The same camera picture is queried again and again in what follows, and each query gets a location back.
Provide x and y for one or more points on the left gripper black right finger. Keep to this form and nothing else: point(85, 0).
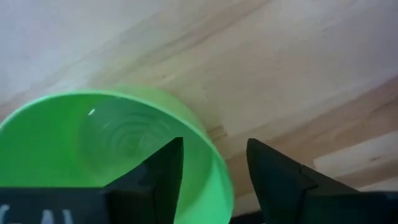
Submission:
point(286, 193)

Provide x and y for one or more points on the green plastic mini bowl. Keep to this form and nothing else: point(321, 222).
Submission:
point(77, 140)

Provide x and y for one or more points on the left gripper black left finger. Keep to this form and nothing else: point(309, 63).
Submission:
point(149, 193)

